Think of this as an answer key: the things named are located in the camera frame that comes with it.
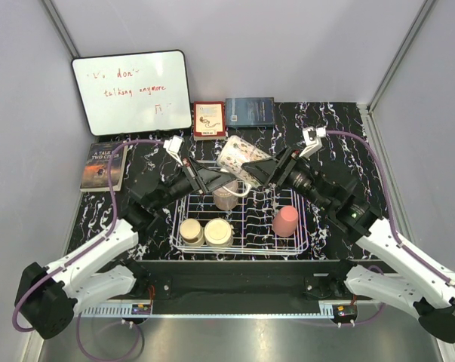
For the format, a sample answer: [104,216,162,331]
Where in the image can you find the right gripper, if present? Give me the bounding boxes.
[241,145,332,212]

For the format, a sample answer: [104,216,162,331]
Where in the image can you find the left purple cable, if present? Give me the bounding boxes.
[11,139,175,361]

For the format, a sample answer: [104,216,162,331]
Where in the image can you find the matte pink cup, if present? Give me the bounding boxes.
[272,206,299,238]

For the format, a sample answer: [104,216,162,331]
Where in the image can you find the white slotted cable duct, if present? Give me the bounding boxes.
[79,299,386,318]

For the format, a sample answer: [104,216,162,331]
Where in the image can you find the red and white book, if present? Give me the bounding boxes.
[193,102,226,141]

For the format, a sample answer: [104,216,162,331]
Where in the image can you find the purple cable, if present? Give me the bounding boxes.
[11,139,175,361]
[324,130,455,333]

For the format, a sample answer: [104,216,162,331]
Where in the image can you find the white dry-erase board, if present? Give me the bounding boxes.
[72,50,192,137]

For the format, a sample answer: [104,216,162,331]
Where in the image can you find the cream cup with wood band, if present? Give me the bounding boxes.
[180,219,204,247]

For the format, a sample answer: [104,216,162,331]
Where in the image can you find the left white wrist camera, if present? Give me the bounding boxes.
[163,135,183,166]

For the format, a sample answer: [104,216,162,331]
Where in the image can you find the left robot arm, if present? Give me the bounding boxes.
[13,158,235,339]

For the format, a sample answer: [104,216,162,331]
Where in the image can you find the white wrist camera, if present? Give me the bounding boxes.
[300,127,327,158]
[163,135,183,166]

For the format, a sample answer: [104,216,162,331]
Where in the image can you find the white wire dish rack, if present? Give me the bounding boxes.
[170,187,309,256]

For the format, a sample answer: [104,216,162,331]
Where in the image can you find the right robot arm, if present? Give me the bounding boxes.
[241,151,455,343]

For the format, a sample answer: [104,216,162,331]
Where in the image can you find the Tale of Two Cities book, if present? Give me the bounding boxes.
[80,142,128,192]

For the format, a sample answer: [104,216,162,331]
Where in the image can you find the iridescent pink mug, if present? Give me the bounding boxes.
[212,180,238,211]

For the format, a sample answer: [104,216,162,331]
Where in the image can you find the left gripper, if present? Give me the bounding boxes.
[152,155,235,212]

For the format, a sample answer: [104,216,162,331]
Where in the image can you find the cream ribbed mug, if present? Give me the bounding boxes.
[204,218,234,248]

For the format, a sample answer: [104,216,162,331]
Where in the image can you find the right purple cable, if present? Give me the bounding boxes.
[324,130,455,333]

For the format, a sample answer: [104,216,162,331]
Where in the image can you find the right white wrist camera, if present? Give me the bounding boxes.
[300,127,327,158]

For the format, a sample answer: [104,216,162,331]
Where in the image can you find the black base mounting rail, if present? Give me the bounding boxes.
[79,259,401,306]

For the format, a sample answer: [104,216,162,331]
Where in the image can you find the white patterned mug orange inside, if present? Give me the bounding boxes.
[216,136,271,197]

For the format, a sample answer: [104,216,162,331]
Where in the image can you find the dark blue book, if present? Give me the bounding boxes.
[225,97,275,128]

